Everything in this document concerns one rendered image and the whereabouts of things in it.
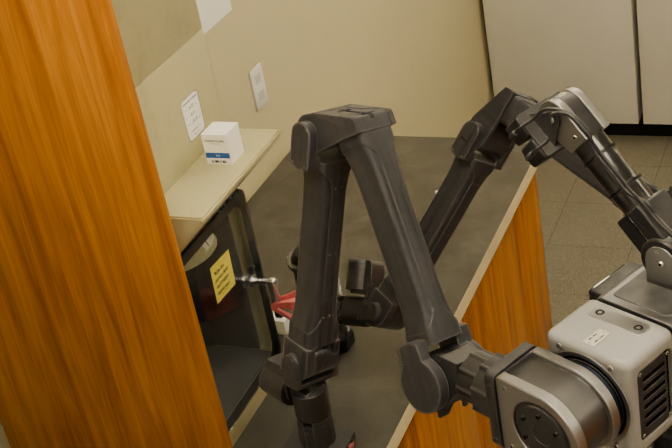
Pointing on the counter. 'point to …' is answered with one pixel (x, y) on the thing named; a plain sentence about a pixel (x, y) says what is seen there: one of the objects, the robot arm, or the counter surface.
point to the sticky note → (222, 276)
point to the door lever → (268, 286)
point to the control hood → (212, 185)
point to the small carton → (222, 143)
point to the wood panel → (87, 230)
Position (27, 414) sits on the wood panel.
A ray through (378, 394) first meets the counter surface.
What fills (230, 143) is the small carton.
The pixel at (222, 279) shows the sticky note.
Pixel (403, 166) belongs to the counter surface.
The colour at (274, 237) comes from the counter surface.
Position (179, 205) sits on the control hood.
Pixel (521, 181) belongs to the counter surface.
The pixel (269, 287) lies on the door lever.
